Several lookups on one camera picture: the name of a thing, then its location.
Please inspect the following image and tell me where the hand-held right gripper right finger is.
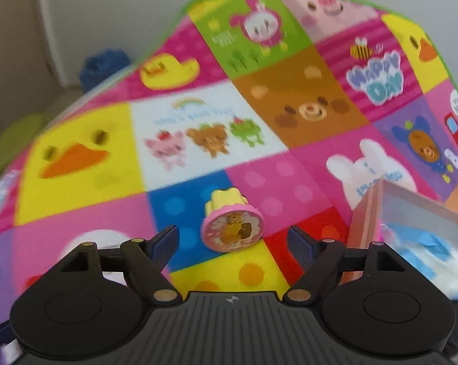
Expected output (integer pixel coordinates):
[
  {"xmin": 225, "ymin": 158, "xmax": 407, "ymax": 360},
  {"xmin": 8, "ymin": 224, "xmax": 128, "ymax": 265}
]
[{"xmin": 282, "ymin": 225, "xmax": 401, "ymax": 304}]

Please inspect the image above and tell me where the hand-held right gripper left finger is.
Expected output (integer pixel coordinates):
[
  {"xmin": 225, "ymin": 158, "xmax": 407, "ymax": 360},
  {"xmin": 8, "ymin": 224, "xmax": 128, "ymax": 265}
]
[{"xmin": 60, "ymin": 225, "xmax": 182, "ymax": 304}]

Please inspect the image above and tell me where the yellow pudding toy pink base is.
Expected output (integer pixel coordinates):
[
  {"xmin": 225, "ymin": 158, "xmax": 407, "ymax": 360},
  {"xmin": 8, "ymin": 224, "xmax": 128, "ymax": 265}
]
[{"xmin": 200, "ymin": 188, "xmax": 267, "ymax": 255}]

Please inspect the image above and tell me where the pink cardboard box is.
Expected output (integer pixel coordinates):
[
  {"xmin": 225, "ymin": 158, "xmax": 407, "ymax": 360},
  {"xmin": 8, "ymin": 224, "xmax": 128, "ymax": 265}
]
[{"xmin": 347, "ymin": 179, "xmax": 458, "ymax": 307}]

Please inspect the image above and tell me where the blue and white toy carton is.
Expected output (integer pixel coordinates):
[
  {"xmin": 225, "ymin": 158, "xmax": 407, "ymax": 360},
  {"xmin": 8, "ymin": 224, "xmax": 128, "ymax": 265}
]
[{"xmin": 381, "ymin": 222, "xmax": 458, "ymax": 276}]

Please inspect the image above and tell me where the colourful printed play mat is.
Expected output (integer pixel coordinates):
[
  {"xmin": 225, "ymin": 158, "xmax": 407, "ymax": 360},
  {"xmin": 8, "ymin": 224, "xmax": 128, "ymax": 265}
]
[{"xmin": 0, "ymin": 0, "xmax": 458, "ymax": 312}]

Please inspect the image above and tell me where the green cushion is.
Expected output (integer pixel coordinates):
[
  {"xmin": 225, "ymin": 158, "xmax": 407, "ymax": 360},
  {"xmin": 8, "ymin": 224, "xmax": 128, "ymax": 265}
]
[{"xmin": 0, "ymin": 112, "xmax": 48, "ymax": 182}]

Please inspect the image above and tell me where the blue crumpled object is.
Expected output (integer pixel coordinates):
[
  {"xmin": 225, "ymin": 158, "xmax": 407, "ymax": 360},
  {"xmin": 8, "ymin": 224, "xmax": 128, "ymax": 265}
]
[{"xmin": 79, "ymin": 47, "xmax": 133, "ymax": 94}]

